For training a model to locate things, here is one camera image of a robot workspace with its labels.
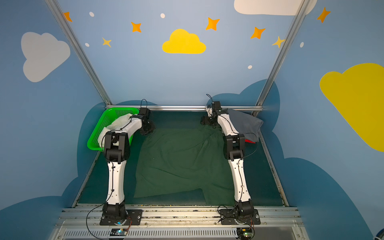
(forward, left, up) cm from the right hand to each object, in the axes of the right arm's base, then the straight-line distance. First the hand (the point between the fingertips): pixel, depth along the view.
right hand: (207, 120), depth 111 cm
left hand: (-8, +39, -3) cm, 40 cm away
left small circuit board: (-71, +42, -4) cm, 83 cm away
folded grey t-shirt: (-5, -27, +4) cm, 28 cm away
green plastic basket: (-2, +74, +2) cm, 74 cm away
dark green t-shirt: (-31, +18, -5) cm, 36 cm away
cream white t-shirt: (-7, +69, -2) cm, 69 cm away
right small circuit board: (-68, -19, -6) cm, 71 cm away
